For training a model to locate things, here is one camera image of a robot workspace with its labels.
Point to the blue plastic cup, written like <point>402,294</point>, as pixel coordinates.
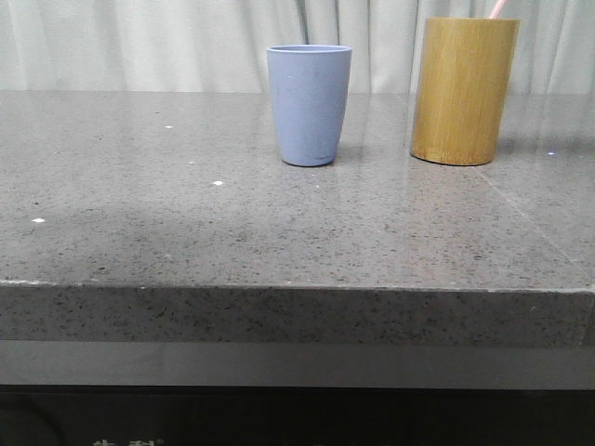
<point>308,91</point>

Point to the bamboo cylindrical cup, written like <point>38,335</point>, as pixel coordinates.
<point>462,88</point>

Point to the dark cabinet under counter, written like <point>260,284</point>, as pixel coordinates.
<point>113,393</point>

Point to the grey-white curtain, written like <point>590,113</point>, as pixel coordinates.
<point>209,46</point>

